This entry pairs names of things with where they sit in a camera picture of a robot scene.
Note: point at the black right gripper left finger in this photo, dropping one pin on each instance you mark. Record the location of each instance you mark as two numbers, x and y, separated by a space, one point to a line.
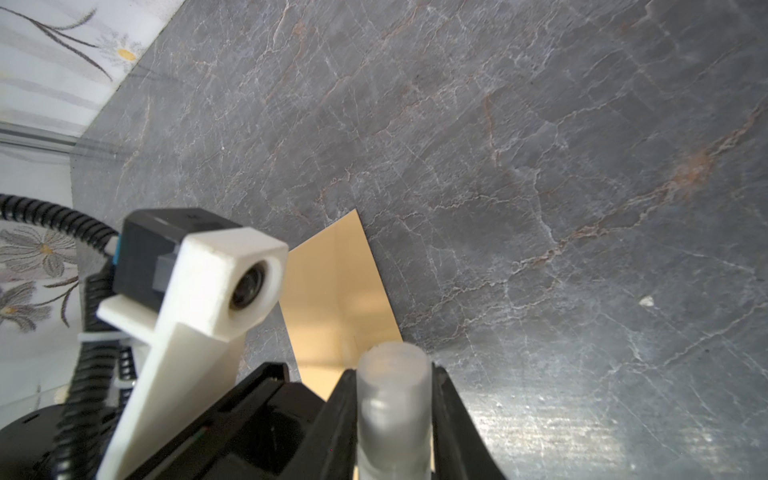
329 449

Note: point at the white glue stick cap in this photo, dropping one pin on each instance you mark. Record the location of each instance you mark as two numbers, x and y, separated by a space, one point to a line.
394 412

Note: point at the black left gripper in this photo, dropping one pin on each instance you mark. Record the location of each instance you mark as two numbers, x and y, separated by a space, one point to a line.
252 432

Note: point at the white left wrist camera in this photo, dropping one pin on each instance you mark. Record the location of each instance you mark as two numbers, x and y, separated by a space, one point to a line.
189 285

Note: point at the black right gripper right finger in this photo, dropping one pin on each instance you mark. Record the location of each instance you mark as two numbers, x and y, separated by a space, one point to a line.
458 449

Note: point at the aluminium corner frame post left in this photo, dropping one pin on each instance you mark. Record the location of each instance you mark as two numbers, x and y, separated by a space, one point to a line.
20 138

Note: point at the tan paper envelope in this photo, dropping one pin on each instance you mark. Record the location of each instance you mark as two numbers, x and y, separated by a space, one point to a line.
334 304

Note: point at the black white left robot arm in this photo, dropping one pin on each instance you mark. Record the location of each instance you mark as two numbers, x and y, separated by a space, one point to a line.
98 365

